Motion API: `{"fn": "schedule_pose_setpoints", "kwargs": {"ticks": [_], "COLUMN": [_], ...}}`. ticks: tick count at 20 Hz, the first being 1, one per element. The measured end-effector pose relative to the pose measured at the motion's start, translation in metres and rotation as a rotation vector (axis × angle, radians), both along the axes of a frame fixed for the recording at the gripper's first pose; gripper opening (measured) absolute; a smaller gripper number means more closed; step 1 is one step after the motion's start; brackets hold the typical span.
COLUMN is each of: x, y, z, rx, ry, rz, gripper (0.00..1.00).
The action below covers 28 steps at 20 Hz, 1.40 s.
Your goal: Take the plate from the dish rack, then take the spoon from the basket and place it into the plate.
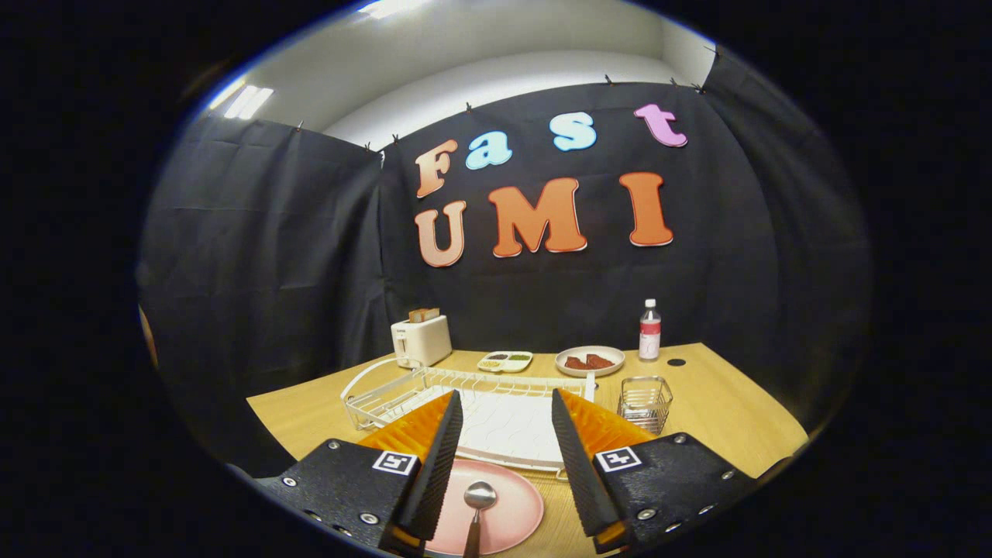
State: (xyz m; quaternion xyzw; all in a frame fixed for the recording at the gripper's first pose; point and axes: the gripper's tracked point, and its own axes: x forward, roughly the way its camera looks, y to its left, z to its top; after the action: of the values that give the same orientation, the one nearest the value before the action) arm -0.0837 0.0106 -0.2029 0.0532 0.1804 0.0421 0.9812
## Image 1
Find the clear plastic bottle red label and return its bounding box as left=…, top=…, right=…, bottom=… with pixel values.
left=639, top=299, right=662, bottom=363

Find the metal wire basket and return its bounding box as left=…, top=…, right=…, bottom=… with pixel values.
left=617, top=375, right=674, bottom=436

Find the white wire dish rack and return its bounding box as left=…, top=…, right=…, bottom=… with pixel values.
left=341, top=366, right=598, bottom=475

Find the metal spoon with dark handle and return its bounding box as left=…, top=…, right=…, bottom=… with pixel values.
left=463, top=480, right=498, bottom=558

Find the pink plate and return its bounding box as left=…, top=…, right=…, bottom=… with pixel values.
left=422, top=457, right=546, bottom=556

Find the beige round plate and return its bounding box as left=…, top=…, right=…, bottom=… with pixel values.
left=555, top=346, right=626, bottom=378

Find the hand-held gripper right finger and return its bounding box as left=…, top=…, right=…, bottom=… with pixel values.
left=551, top=389, right=759, bottom=554

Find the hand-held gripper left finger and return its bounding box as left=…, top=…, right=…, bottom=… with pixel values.
left=254, top=389, right=464, bottom=557

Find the small ceiling light panel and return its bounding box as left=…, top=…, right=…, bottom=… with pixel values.
left=223, top=84, right=275, bottom=121

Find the white divided dish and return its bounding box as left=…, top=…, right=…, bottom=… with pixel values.
left=477, top=350, right=534, bottom=374

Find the white toaster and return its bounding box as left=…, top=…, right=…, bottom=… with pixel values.
left=391, top=314, right=453, bottom=369

